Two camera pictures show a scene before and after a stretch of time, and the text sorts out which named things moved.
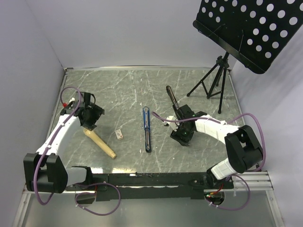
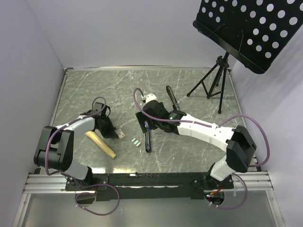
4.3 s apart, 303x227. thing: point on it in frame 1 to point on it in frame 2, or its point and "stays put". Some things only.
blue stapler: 146,119 stays put
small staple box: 119,134 stays put
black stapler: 173,101 stays put
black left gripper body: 94,112 to 107,129
